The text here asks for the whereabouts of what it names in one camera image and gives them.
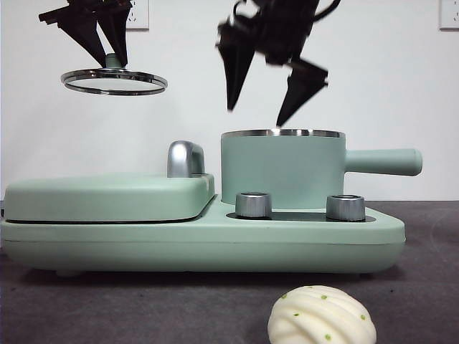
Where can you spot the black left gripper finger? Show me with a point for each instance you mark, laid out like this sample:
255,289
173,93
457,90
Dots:
80,28
116,32

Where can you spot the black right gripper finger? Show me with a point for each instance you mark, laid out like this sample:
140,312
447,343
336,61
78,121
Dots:
305,86
235,61

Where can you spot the glass pot lid green knob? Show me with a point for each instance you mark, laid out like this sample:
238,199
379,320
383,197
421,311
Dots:
111,61

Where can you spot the white bun with green dots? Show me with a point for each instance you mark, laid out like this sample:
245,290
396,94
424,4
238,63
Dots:
319,319

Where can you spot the silver control knob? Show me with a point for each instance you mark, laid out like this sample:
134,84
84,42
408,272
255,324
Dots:
252,206
345,208

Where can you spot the green breakfast machine base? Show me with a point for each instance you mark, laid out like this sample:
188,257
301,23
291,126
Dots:
215,243

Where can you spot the white wall socket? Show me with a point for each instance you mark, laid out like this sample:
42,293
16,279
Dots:
138,18
450,14

